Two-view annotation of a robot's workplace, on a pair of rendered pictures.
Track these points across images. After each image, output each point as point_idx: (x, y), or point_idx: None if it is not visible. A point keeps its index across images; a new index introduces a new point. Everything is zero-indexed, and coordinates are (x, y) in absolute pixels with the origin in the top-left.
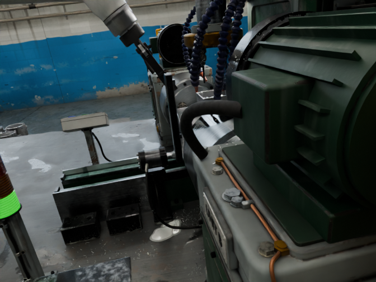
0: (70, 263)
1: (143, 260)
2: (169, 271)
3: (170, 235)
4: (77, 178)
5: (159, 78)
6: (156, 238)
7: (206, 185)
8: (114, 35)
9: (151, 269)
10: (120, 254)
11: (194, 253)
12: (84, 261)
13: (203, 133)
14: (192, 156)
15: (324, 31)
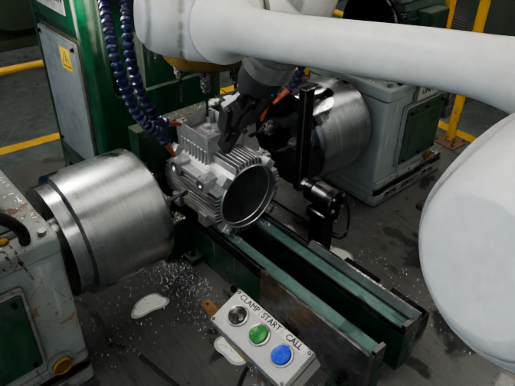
0: (433, 306)
1: (378, 253)
2: (373, 232)
3: (336, 247)
4: (362, 332)
5: (241, 133)
6: (347, 256)
7: (415, 86)
8: (287, 80)
9: (382, 243)
10: (388, 273)
11: (343, 224)
12: (421, 296)
13: (339, 108)
14: (395, 93)
15: None
